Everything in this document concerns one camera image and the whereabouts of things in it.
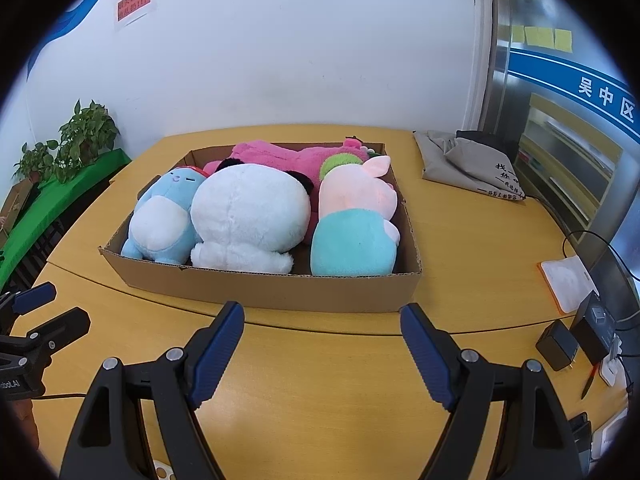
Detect light blue plush toy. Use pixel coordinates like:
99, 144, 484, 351
120, 166, 207, 266

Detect white panda plush toy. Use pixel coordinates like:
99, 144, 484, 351
191, 158, 314, 274

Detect pink pig plush toy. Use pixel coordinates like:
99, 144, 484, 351
310, 155, 400, 278

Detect white pink phone case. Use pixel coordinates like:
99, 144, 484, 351
153, 460, 176, 480

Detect black pen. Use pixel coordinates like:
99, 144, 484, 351
580, 363, 600, 400

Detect black power adapter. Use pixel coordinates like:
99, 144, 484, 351
535, 320, 578, 372

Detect white power strip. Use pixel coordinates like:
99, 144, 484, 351
599, 334, 628, 389

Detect green table cloth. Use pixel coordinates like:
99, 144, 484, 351
1, 148, 131, 286

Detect black charger box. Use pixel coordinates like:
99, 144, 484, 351
570, 292, 615, 365

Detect small potted green plant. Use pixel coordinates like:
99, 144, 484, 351
14, 140, 58, 184

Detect large potted green plant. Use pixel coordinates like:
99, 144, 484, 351
54, 101, 119, 182

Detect brown cardboard box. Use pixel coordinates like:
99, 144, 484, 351
101, 141, 422, 313

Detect grey canvas tote bag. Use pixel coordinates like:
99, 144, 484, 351
413, 130, 526, 202

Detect pink plush bear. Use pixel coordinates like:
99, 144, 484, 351
229, 138, 373, 244

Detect yellow sticky notes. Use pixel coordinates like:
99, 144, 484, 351
511, 25, 573, 53

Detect black cable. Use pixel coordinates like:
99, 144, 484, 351
560, 228, 640, 286

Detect red wall sign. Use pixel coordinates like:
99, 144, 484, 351
116, 0, 152, 22

